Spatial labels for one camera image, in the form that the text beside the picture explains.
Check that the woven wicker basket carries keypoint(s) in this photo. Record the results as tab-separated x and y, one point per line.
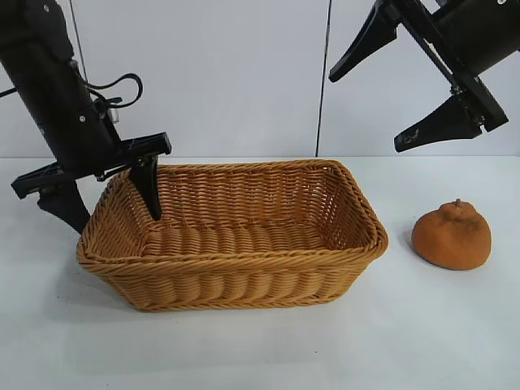
243	280

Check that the wrinkled orange fruit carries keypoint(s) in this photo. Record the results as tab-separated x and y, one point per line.
451	239

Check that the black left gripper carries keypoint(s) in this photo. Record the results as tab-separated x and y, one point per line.
69	122

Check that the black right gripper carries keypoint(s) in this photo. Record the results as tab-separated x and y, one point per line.
471	36

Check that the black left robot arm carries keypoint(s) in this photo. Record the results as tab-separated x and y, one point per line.
40	28

